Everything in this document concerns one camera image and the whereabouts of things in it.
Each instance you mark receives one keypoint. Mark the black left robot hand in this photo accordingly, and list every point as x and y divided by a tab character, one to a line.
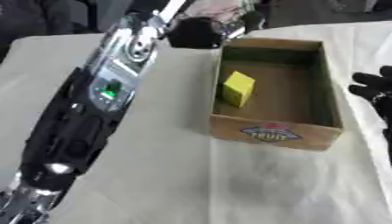
194	33

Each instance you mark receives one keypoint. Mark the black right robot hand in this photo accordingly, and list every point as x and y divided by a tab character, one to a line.
376	87

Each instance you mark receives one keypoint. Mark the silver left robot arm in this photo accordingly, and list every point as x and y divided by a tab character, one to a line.
81	128

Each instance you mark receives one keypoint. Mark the tan cardboard box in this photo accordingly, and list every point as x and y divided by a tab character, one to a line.
278	96

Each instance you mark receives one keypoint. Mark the yellow block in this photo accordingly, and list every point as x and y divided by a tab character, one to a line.
238	88

